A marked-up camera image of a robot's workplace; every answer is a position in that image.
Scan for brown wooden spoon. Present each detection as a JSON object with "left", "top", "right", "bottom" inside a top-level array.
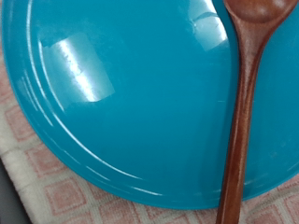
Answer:
[{"left": 214, "top": 0, "right": 299, "bottom": 224}]

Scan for pink checkered dish cloth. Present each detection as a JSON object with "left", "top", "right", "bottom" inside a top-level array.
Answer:
[{"left": 0, "top": 46, "right": 299, "bottom": 224}]

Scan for blue plastic plate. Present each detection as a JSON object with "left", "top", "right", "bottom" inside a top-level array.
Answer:
[{"left": 1, "top": 0, "right": 299, "bottom": 210}]

